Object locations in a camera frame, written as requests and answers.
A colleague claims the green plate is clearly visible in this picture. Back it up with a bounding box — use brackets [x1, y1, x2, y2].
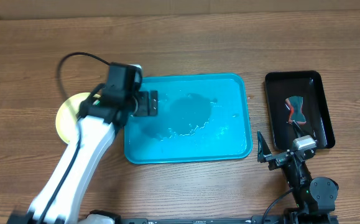
[55, 92, 90, 144]

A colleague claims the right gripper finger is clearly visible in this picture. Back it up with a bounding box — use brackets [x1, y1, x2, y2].
[292, 121, 307, 138]
[257, 131, 272, 163]

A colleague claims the teal plastic tray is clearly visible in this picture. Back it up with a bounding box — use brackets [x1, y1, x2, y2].
[124, 73, 252, 164]

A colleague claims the black rectangular tray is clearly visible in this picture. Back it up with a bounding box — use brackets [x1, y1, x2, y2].
[264, 70, 336, 151]

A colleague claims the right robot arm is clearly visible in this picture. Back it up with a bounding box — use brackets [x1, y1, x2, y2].
[254, 121, 339, 223]

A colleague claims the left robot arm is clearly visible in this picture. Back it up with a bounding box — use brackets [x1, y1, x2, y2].
[8, 63, 149, 223]

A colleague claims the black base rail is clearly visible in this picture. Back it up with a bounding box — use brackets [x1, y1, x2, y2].
[119, 215, 339, 224]

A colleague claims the orange and dark sponge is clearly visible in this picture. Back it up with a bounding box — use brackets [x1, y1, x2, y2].
[285, 96, 307, 125]

